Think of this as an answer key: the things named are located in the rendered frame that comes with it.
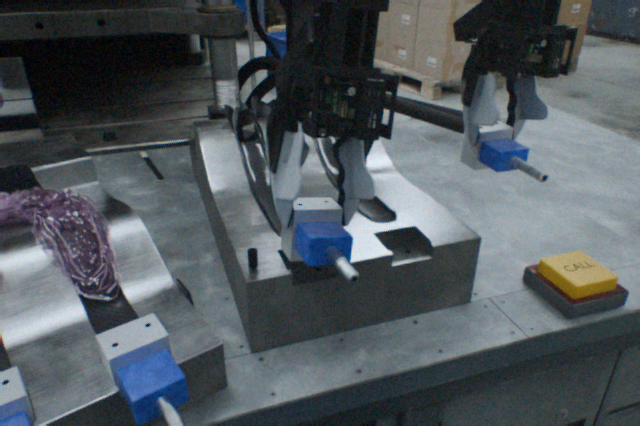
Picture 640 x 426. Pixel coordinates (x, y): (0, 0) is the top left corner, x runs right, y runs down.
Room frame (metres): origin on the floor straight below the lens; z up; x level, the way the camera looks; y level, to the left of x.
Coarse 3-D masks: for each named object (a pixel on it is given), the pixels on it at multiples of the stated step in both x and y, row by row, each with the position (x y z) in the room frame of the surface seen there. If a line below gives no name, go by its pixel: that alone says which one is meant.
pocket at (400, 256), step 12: (408, 228) 0.51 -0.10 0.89; (384, 240) 0.50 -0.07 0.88; (396, 240) 0.50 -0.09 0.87; (408, 240) 0.51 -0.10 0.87; (420, 240) 0.50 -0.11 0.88; (396, 252) 0.49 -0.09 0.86; (408, 252) 0.50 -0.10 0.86; (420, 252) 0.49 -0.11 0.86; (432, 252) 0.46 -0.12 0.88; (396, 264) 0.45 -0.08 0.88
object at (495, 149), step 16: (480, 128) 0.65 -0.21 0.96; (496, 128) 0.65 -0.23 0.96; (512, 128) 0.65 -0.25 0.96; (464, 144) 0.66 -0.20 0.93; (480, 144) 0.63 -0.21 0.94; (496, 144) 0.62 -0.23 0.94; (512, 144) 0.62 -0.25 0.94; (464, 160) 0.66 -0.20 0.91; (480, 160) 0.63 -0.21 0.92; (496, 160) 0.60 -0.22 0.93; (512, 160) 0.60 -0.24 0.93; (544, 176) 0.56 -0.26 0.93
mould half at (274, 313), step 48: (192, 144) 0.84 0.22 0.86; (240, 192) 0.61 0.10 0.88; (336, 192) 0.61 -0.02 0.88; (384, 192) 0.60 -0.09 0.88; (240, 240) 0.48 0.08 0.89; (432, 240) 0.48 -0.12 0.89; (480, 240) 0.48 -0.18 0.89; (240, 288) 0.44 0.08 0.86; (288, 288) 0.41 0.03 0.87; (336, 288) 0.43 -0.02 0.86; (384, 288) 0.45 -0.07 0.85; (432, 288) 0.47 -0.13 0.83; (288, 336) 0.41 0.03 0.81
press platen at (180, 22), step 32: (0, 0) 1.29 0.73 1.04; (32, 0) 1.29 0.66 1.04; (64, 0) 1.30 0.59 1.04; (96, 0) 1.30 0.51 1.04; (128, 0) 1.30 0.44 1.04; (160, 0) 1.31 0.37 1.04; (192, 0) 1.31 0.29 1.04; (0, 32) 1.07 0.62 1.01; (32, 32) 1.09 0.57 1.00; (64, 32) 1.10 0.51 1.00; (96, 32) 1.12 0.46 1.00; (128, 32) 1.14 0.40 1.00; (160, 32) 1.16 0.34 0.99; (192, 32) 1.13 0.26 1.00; (224, 32) 1.12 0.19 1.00
